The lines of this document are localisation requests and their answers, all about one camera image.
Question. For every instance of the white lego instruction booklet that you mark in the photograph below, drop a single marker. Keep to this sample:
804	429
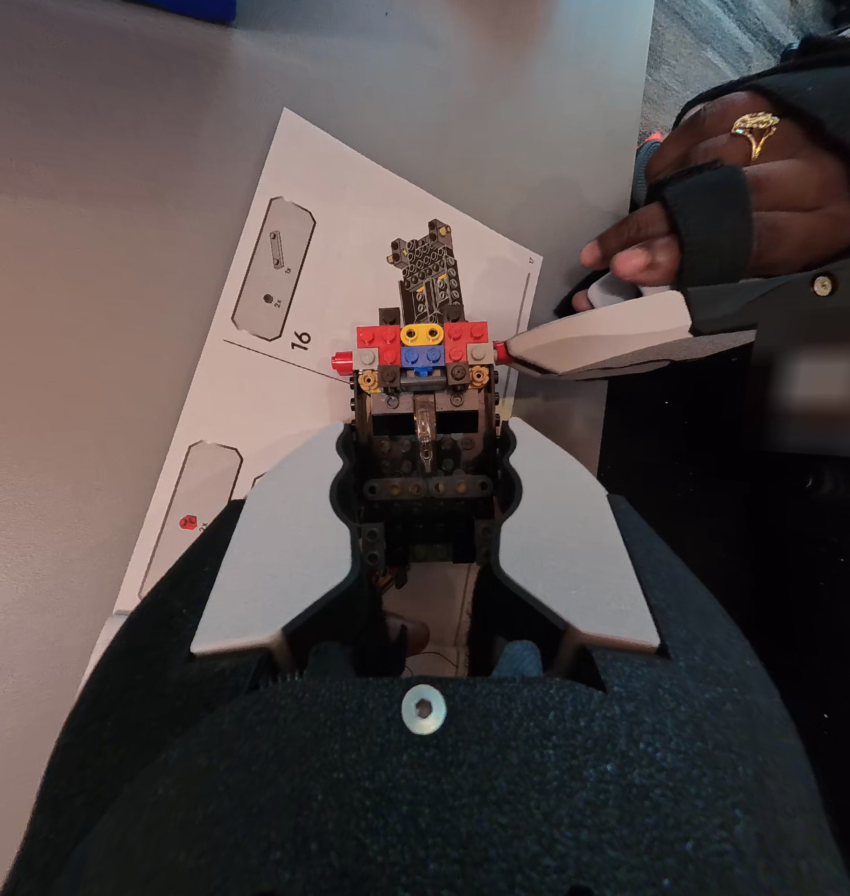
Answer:
341	231

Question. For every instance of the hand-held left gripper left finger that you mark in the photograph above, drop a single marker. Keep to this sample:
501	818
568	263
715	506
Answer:
278	546

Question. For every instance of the grey red shoe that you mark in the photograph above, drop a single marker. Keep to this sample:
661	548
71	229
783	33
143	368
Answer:
647	168

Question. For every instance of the person's right hand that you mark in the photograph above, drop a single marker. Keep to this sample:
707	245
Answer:
803	203

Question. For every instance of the person's left hand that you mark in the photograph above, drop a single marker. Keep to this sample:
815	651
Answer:
407	633

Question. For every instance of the blue box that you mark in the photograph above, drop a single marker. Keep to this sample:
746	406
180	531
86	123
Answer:
187	8

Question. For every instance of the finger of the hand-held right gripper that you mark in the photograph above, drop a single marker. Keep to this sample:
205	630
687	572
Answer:
677	353
607	336

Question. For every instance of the black and red lego model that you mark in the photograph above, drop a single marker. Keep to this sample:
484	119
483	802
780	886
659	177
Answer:
418	350

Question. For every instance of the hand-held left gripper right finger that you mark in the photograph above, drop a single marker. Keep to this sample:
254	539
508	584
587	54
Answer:
572	546

